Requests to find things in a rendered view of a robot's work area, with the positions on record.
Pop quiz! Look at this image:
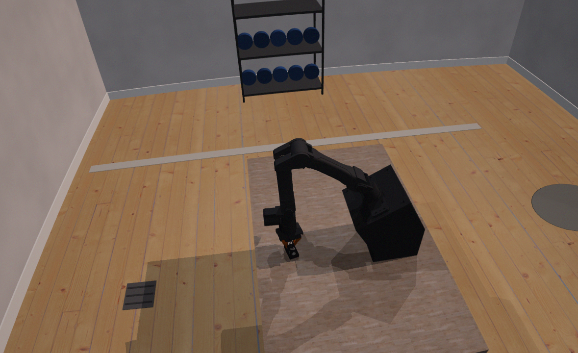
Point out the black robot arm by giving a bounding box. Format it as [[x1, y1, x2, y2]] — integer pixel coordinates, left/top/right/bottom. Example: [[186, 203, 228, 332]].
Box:
[[263, 138, 389, 233]]

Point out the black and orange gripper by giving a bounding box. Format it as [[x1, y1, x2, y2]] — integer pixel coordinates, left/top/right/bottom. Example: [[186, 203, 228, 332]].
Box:
[[276, 222, 303, 248]]

